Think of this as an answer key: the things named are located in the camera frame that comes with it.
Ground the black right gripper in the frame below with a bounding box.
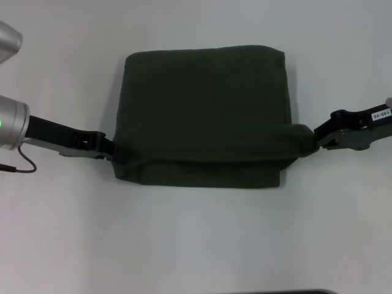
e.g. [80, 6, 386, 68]
[312, 102, 392, 151]

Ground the thin dark cable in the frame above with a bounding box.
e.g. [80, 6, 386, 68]
[0, 146, 38, 174]

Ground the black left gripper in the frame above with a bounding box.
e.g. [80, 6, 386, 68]
[26, 114, 119, 162]

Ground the dark green FREE t-shirt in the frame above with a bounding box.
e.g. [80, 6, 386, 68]
[111, 44, 317, 189]

